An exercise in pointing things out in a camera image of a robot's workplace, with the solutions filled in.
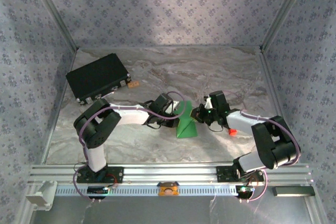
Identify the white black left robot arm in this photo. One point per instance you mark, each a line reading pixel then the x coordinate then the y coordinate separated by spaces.
pixel 131 115

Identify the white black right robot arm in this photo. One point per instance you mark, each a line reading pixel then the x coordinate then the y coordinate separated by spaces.
pixel 239 121

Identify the small orange tag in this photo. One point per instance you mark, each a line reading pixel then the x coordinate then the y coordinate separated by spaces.
pixel 134 85

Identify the red toy brick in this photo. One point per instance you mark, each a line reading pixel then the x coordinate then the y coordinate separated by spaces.
pixel 232 132

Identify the white plastic bracket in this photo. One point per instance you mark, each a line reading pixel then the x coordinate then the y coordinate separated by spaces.
pixel 39 197

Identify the aluminium corner post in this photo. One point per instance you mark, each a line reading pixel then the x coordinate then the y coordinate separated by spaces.
pixel 284 11

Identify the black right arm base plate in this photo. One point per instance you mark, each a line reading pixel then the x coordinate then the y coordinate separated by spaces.
pixel 225 174

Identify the aluminium side rail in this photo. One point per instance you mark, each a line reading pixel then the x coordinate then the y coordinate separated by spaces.
pixel 60 103
pixel 277 98

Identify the green paper sheet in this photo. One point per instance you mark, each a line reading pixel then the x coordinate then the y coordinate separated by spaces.
pixel 186 129

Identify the orange clip on rail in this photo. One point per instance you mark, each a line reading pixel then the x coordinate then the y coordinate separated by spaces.
pixel 168 190

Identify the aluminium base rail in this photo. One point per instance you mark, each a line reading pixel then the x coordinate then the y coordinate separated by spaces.
pixel 168 172

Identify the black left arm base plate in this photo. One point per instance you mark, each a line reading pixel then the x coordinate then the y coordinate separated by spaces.
pixel 118 175

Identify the small circuit board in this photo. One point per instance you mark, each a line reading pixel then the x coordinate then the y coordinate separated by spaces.
pixel 97 190
pixel 244 190

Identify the black hard case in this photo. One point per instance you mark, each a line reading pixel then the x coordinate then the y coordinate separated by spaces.
pixel 97 77

